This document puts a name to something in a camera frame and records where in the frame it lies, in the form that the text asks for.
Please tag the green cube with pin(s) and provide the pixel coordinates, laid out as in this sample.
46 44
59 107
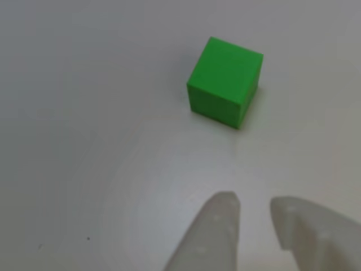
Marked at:
225 79

